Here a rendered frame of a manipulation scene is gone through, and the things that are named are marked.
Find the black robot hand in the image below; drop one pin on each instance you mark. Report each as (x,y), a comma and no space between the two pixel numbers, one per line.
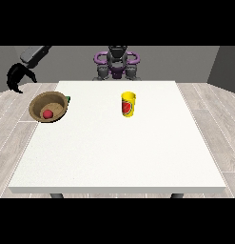
(15,76)

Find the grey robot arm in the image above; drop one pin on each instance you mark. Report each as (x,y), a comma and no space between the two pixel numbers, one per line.
(33,54)

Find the small red ball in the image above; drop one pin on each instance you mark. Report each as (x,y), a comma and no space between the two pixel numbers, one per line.
(47,114)

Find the brown wooden bowl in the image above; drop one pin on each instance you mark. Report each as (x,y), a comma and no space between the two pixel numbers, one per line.
(55,106)

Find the green square pad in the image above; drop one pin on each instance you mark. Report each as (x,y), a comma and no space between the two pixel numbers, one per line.
(68,98)

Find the yellow cup with melon print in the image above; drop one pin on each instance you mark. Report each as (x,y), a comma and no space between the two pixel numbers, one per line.
(128,105)

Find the grey robot trunk purple rings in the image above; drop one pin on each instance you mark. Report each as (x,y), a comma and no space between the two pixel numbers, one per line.
(116,65)

